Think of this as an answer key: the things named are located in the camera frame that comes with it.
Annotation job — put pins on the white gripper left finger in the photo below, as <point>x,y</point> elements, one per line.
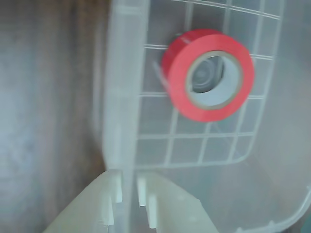
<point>90,213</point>

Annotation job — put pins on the clear plastic storage box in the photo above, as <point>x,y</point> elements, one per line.
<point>279,121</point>

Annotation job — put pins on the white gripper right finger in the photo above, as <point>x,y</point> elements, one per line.
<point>175,213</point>

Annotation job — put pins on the red tape roll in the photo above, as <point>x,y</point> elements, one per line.
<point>179,80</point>

